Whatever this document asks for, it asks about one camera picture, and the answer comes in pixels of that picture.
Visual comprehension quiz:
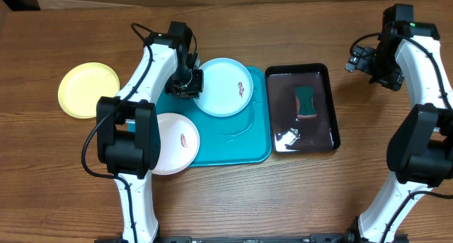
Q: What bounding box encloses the light blue plate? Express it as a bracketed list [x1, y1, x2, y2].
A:
[195, 57, 253, 117]

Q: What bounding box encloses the green scrubbing sponge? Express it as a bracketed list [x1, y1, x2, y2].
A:
[294, 86, 317, 119]

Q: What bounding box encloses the yellow-green plate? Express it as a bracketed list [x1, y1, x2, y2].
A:
[58, 62, 120, 119]

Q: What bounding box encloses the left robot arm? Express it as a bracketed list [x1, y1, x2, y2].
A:
[87, 21, 203, 242]

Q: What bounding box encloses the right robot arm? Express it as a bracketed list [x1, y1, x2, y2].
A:
[343, 4, 452, 242]

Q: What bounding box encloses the teal plastic tray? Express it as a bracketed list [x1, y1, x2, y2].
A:
[126, 66, 273, 168]

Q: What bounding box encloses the black rectangular tray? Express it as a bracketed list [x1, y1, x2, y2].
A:
[265, 63, 340, 154]

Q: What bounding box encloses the pink white plate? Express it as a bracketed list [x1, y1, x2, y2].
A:
[152, 113, 200, 176]

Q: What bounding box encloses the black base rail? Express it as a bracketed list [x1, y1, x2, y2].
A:
[94, 232, 410, 243]

